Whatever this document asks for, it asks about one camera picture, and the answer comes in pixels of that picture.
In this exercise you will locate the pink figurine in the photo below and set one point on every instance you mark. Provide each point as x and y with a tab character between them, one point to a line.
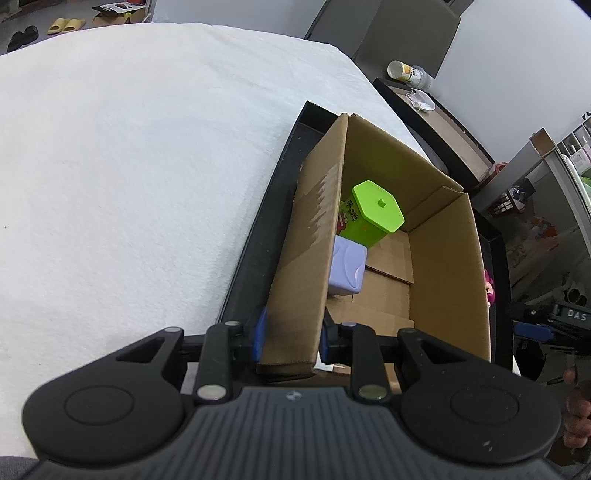
489	288

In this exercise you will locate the black shoe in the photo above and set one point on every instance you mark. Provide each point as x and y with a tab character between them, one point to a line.
17	42
30	33

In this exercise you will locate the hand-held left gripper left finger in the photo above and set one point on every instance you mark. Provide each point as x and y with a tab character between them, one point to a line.
261	333

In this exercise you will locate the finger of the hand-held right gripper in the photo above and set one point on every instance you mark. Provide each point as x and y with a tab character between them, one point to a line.
531	331

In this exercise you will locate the purple rabbit box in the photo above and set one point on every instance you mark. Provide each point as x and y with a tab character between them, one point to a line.
347	267

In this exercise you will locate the black tray with cardboard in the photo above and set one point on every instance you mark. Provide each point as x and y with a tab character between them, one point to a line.
443	124

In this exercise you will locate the green hexagonal box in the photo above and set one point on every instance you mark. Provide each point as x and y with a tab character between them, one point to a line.
376	210

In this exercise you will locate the grey panel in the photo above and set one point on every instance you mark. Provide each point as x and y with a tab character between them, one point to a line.
392	32

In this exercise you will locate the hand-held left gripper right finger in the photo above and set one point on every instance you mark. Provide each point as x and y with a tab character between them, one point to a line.
325	344

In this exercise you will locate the cardboard box with black packet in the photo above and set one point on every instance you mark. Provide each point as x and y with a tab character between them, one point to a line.
122	14

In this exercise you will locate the person's right hand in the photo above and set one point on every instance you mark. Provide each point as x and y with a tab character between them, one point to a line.
579	410

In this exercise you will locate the grey desk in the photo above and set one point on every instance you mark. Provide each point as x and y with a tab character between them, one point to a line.
531	157

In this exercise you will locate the white face mask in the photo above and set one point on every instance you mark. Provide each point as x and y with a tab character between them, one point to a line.
422	101

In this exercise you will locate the yellow slipper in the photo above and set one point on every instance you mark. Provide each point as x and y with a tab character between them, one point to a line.
57	26
75	24

